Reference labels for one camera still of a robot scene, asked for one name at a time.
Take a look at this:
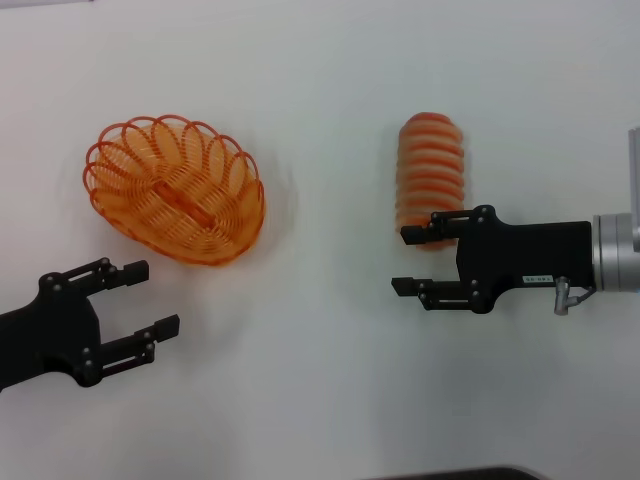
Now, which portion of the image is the dark rounded robot base edge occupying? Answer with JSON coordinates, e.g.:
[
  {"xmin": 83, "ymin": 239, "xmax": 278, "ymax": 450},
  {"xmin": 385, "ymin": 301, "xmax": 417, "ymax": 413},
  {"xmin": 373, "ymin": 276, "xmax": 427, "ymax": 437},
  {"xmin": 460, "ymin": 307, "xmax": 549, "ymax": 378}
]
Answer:
[{"xmin": 372, "ymin": 464, "xmax": 556, "ymax": 480}]

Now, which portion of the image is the orange plastic wire basket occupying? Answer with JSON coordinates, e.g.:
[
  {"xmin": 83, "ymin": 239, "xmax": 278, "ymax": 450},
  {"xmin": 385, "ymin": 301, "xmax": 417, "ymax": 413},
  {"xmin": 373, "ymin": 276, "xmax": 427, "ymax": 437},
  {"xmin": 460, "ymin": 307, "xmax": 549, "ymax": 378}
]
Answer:
[{"xmin": 82, "ymin": 113, "xmax": 266, "ymax": 267}]

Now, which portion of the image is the orange striped bread loaf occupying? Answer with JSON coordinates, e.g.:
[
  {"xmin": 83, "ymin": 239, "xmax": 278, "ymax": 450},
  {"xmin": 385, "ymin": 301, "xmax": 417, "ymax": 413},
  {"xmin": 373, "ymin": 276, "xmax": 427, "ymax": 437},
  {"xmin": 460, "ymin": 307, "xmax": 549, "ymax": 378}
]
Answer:
[{"xmin": 394, "ymin": 112, "xmax": 467, "ymax": 254}]

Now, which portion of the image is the grey cable with metal plug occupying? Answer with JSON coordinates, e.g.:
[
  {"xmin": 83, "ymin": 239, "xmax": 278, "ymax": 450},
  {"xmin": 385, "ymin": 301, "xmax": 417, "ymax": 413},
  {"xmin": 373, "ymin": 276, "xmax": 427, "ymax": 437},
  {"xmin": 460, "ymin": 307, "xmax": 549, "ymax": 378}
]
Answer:
[{"xmin": 551, "ymin": 275, "xmax": 597, "ymax": 317}]

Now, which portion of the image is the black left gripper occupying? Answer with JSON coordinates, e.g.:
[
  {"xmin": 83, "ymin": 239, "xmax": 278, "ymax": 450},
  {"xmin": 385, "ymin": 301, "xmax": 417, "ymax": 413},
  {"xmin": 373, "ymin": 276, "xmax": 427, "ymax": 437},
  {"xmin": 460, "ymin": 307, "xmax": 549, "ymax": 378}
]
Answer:
[{"xmin": 0, "ymin": 257, "xmax": 182, "ymax": 396}]

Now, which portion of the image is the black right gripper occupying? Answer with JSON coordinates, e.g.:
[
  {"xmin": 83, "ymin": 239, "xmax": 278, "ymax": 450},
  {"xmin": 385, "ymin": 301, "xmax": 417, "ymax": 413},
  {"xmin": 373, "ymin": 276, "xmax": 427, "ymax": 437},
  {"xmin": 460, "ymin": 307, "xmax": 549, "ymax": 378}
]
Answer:
[{"xmin": 390, "ymin": 204, "xmax": 597, "ymax": 316}]

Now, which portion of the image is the aluminium profile post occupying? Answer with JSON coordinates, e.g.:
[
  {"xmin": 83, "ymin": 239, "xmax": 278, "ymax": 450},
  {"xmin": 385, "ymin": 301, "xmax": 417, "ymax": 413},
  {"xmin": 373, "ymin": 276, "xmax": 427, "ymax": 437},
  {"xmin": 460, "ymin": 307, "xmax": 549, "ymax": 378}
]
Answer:
[{"xmin": 626, "ymin": 126, "xmax": 640, "ymax": 217}]

